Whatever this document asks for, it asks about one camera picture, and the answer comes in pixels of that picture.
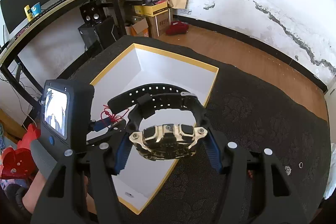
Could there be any yellow can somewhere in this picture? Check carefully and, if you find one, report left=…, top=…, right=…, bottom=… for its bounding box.
left=24, top=5, right=34, bottom=22

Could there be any open small cardboard box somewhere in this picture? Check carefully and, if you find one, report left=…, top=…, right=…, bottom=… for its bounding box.
left=125, top=16, right=149, bottom=37

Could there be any black desk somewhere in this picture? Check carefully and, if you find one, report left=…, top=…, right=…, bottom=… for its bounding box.
left=0, top=0, right=133, bottom=109

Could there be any red plastic bag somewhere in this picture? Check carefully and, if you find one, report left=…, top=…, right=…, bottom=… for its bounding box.
left=1, top=123, right=41, bottom=180

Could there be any black speaker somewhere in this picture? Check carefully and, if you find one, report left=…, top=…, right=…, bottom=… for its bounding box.
left=80, top=0, right=105, bottom=25

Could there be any left hand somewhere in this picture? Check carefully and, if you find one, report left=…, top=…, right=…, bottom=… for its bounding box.
left=22, top=170, right=96, bottom=214

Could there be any black computer tower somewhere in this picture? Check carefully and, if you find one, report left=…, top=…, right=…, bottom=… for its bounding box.
left=78, top=16, right=120, bottom=50

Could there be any dark patterned table cloth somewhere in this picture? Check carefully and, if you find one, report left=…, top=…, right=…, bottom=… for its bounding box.
left=60, top=36, right=331, bottom=223

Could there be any red cloth on floor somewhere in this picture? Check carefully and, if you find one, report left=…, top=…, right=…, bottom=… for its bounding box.
left=166, top=21, right=189, bottom=36

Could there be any yellow cardboard box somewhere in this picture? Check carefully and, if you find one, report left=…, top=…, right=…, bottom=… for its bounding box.
left=133, top=1, right=168, bottom=17

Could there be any brown cardboard box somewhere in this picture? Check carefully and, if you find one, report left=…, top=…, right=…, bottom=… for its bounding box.
left=146, top=9, right=173, bottom=39

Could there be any blue paper cup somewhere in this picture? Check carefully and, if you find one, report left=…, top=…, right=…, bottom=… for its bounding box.
left=31, top=2, right=42, bottom=17

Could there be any red cord silver pendant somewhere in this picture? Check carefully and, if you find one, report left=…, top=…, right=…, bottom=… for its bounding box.
left=100, top=105, right=129, bottom=127

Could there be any gold and black wristwatch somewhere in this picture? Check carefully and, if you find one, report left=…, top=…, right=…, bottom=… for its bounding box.
left=108, top=83, right=210, bottom=161

